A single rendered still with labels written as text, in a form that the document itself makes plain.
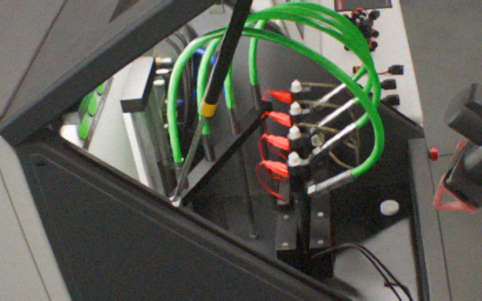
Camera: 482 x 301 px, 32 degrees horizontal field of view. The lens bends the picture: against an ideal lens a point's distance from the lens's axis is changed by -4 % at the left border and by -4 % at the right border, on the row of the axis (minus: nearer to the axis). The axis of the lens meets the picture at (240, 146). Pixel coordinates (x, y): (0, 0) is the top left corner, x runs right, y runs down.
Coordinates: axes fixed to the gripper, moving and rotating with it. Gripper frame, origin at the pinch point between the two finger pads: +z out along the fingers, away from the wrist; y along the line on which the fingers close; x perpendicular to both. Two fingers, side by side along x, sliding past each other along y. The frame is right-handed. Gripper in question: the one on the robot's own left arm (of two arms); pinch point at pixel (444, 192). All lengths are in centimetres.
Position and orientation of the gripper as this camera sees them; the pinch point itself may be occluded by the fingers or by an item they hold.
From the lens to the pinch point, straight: 127.4
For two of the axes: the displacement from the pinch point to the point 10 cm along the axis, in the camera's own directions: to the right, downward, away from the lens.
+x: 7.9, 6.1, 0.3
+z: -3.6, 4.2, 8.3
